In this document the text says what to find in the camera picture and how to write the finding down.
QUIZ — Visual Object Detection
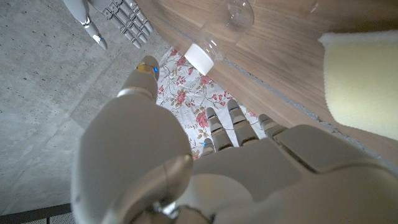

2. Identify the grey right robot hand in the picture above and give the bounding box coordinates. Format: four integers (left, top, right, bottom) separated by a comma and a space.
62, 0, 155, 50

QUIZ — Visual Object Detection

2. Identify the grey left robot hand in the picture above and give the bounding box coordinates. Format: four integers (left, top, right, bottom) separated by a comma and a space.
70, 55, 398, 224

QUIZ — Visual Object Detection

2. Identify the clear medicine bottle white cap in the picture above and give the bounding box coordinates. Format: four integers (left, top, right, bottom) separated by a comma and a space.
183, 0, 255, 77

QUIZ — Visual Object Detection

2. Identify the floral backdrop cloth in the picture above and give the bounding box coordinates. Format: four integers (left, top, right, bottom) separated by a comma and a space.
155, 46, 268, 161

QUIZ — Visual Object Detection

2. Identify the yellow sponge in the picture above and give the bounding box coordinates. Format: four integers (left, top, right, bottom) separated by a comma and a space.
318, 30, 398, 141

